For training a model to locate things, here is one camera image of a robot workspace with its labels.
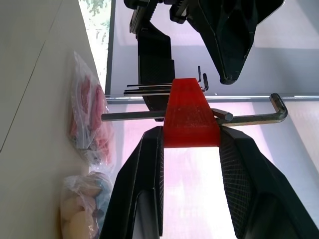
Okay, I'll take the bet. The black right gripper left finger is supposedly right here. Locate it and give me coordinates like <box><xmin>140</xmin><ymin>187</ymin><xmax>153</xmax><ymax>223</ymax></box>
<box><xmin>99</xmin><ymin>125</ymin><xmax>165</xmax><ymax>239</ymax></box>

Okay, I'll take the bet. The small black hex key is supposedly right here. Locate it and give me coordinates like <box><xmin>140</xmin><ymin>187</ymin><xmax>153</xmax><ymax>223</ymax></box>
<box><xmin>123</xmin><ymin>73</ymin><xmax>209</xmax><ymax>96</ymax></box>

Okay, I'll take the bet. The large silver hex key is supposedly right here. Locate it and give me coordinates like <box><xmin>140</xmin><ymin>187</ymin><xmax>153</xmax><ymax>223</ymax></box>
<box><xmin>101</xmin><ymin>93</ymin><xmax>289</xmax><ymax>126</ymax></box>

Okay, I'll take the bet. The medium silver hex key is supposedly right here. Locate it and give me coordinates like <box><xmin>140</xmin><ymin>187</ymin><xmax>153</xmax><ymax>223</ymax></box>
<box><xmin>212</xmin><ymin>108</ymin><xmax>234</xmax><ymax>123</ymax></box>

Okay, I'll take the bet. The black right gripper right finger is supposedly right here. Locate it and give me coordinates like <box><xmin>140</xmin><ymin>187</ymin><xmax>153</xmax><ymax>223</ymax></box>
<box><xmin>218</xmin><ymin>125</ymin><xmax>319</xmax><ymax>239</ymax></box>

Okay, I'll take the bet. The clear bag of peach items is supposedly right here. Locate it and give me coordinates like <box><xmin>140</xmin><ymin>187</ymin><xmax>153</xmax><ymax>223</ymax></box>
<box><xmin>59</xmin><ymin>171</ymin><xmax>113</xmax><ymax>239</ymax></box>

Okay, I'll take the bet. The red hex key holder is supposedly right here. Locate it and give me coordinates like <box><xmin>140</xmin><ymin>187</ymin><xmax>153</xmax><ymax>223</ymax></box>
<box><xmin>162</xmin><ymin>77</ymin><xmax>221</xmax><ymax>148</ymax></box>

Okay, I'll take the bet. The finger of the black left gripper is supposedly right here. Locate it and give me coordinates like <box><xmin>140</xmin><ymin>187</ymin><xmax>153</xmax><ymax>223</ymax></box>
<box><xmin>137</xmin><ymin>20</ymin><xmax>175</xmax><ymax>122</ymax></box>
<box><xmin>188</xmin><ymin>0</ymin><xmax>285</xmax><ymax>85</ymax></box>

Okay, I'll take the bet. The clear bag of pink items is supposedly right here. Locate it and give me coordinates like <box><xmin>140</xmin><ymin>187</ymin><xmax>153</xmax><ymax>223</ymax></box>
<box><xmin>70</xmin><ymin>50</ymin><xmax>116</xmax><ymax>166</ymax></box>

